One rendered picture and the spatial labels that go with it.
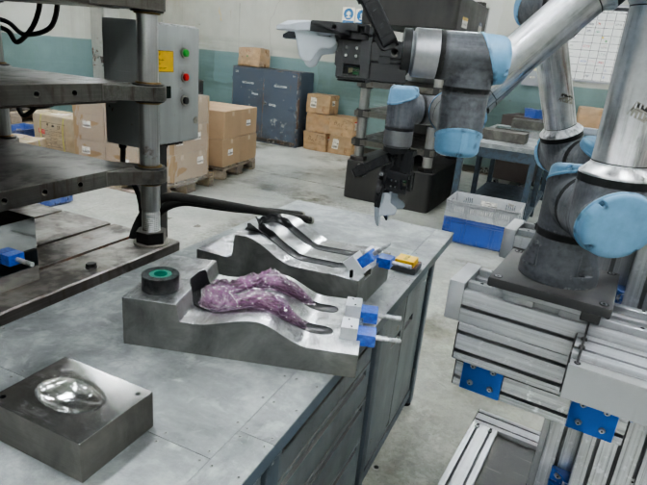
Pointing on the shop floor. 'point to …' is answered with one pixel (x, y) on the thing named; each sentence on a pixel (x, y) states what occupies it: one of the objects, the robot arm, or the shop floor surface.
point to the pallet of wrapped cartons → (178, 177)
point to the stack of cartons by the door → (328, 126)
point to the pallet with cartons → (231, 139)
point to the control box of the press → (172, 121)
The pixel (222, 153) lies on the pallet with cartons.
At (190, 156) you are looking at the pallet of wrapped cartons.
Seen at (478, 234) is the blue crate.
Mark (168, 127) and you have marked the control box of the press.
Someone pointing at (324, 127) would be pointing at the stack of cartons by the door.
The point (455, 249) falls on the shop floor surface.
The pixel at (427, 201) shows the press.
